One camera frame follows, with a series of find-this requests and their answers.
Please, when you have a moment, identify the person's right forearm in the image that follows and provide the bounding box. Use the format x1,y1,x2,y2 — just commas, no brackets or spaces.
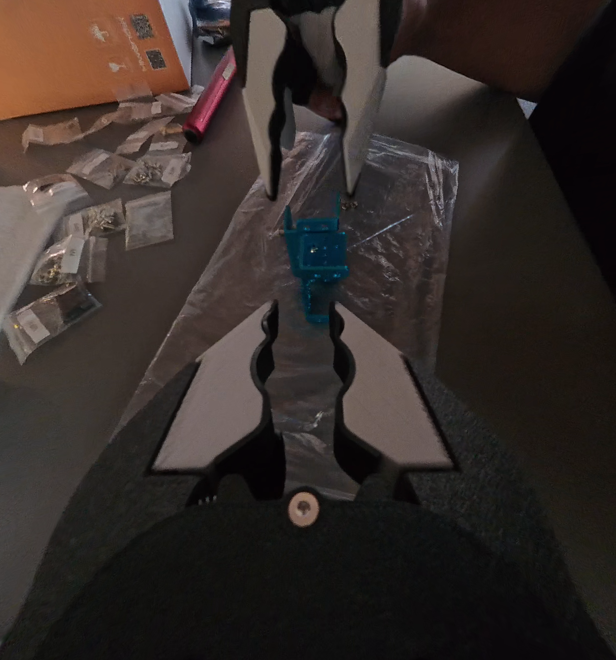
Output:
390,0,608,99

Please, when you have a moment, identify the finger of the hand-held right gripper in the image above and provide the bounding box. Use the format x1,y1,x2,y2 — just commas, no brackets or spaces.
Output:
334,1,388,197
242,8,289,201

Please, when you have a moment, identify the orange cardboard box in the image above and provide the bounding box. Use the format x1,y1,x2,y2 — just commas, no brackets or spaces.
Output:
0,0,192,124

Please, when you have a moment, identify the slim dark red screwdriver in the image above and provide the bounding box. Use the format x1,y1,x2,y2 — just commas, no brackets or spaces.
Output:
183,49,237,142

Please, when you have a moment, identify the white foam sheet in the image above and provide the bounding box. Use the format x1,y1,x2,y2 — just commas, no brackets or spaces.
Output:
0,186,89,372

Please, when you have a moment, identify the group of small hardware bags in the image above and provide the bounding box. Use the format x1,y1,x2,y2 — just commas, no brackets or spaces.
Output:
3,85,205,364

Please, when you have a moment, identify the blue metal bracket assembly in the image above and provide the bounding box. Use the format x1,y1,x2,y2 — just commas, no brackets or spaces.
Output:
284,191,350,326

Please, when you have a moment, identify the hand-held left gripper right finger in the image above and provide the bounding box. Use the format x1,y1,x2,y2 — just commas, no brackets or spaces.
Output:
330,301,453,471

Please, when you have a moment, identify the clear plastic bag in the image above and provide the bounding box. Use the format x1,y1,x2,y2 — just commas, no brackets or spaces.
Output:
125,131,461,496

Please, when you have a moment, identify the clear bag of blue parts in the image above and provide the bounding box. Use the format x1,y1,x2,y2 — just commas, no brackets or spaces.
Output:
192,0,236,50

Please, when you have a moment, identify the person's right hand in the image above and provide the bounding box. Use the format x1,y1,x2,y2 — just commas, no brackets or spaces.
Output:
309,84,346,123

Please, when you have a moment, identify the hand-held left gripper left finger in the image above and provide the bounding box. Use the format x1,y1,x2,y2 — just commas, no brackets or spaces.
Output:
150,300,280,474

